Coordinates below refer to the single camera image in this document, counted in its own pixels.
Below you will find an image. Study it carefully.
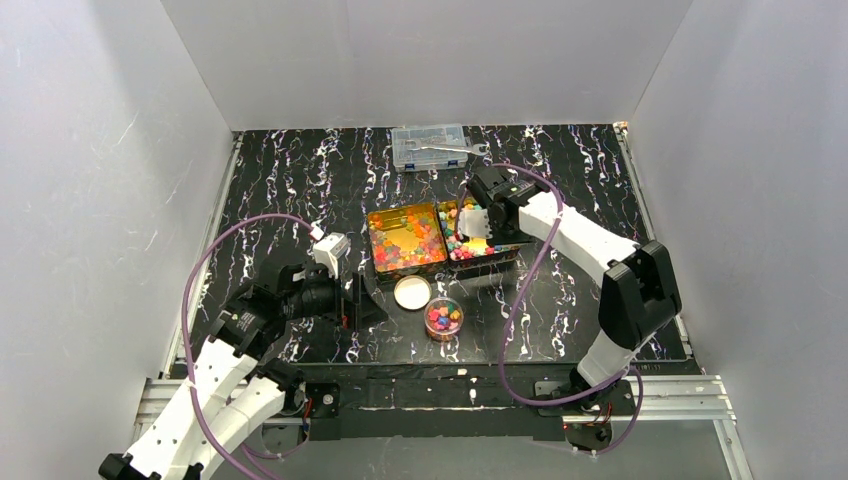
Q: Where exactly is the cream round jar lid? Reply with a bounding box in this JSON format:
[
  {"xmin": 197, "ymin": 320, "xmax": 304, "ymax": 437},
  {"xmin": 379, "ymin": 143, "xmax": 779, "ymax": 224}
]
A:
[{"xmin": 393, "ymin": 275, "xmax": 432, "ymax": 311}]

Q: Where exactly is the tin of multicolour star candies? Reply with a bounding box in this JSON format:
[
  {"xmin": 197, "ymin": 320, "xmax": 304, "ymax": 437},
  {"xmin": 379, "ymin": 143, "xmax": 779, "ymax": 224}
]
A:
[{"xmin": 436, "ymin": 197, "xmax": 520, "ymax": 270}]

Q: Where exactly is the tin of orange gummy candies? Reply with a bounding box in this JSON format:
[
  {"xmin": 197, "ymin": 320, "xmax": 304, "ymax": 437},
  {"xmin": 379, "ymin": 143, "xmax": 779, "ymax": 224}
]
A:
[{"xmin": 366, "ymin": 203, "xmax": 448, "ymax": 281}]

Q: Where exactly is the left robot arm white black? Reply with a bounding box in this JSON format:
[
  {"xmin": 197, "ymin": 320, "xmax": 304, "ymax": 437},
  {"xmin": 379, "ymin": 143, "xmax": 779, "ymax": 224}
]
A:
[{"xmin": 98, "ymin": 261, "xmax": 388, "ymax": 479}]

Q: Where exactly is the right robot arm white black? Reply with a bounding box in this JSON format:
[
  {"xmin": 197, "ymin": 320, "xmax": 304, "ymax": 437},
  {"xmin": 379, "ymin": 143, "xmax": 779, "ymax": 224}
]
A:
[{"xmin": 457, "ymin": 163, "xmax": 682, "ymax": 408}]

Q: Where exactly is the clear glass jar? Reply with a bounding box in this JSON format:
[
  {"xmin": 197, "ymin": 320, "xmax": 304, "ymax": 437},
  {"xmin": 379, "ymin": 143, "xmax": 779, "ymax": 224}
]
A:
[{"xmin": 424, "ymin": 297, "xmax": 465, "ymax": 342}]

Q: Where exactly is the clear plastic parts box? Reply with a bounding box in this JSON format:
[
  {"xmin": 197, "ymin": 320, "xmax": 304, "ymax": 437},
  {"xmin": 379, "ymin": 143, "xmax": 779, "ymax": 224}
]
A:
[{"xmin": 390, "ymin": 123, "xmax": 468, "ymax": 173}]

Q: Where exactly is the silver wrench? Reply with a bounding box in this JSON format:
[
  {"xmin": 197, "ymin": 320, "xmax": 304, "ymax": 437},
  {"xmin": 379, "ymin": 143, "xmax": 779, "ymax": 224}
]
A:
[{"xmin": 406, "ymin": 140, "xmax": 489, "ymax": 156}]

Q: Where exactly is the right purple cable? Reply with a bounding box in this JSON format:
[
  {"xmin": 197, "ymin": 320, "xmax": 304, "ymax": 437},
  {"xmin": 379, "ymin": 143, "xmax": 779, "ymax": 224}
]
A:
[{"xmin": 463, "ymin": 163, "xmax": 645, "ymax": 456}]

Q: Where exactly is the purple cable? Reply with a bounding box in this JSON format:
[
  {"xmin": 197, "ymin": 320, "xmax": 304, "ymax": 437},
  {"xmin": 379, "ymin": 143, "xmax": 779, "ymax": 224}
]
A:
[
  {"xmin": 180, "ymin": 212, "xmax": 319, "ymax": 480},
  {"xmin": 463, "ymin": 163, "xmax": 645, "ymax": 456}
]

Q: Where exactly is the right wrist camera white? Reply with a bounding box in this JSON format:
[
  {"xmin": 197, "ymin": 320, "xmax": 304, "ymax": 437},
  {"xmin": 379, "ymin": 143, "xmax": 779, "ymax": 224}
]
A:
[{"xmin": 456, "ymin": 205, "xmax": 493, "ymax": 240}]

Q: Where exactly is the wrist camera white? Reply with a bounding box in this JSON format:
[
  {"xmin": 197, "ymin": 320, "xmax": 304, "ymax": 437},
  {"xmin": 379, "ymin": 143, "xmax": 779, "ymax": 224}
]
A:
[
  {"xmin": 456, "ymin": 205, "xmax": 493, "ymax": 240},
  {"xmin": 313, "ymin": 233, "xmax": 351, "ymax": 280}
]

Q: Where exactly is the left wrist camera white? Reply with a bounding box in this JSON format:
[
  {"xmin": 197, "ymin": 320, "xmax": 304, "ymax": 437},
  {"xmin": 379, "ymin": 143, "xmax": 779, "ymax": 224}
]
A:
[{"xmin": 313, "ymin": 233, "xmax": 351, "ymax": 280}]

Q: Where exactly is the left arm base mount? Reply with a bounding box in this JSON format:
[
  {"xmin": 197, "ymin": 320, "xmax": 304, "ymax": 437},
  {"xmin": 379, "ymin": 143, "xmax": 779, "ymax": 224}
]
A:
[{"xmin": 271, "ymin": 382, "xmax": 341, "ymax": 419}]

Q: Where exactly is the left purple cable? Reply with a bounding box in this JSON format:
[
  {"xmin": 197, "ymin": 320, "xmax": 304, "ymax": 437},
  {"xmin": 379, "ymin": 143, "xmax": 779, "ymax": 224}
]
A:
[{"xmin": 180, "ymin": 212, "xmax": 319, "ymax": 480}]

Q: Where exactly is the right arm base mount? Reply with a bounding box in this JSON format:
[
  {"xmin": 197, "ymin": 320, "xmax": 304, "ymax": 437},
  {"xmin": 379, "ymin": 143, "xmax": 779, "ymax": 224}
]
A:
[{"xmin": 532, "ymin": 379, "xmax": 643, "ymax": 456}]

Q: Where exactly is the aluminium frame rail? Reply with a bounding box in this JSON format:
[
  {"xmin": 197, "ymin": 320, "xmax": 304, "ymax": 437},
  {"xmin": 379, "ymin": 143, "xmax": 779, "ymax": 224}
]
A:
[{"xmin": 135, "ymin": 375, "xmax": 737, "ymax": 429}]

